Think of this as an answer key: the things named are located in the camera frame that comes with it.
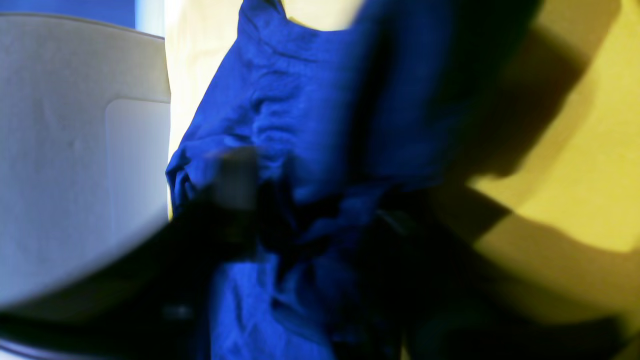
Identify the yellow table cloth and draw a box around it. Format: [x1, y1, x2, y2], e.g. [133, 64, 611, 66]
[166, 0, 639, 360]

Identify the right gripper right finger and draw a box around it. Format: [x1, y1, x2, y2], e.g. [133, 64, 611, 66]
[352, 193, 636, 360]

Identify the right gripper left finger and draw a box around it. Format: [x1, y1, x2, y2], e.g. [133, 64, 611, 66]
[1, 147, 258, 360]

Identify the navy blue long-sleeve shirt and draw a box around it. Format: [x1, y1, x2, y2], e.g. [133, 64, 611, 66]
[166, 0, 540, 360]

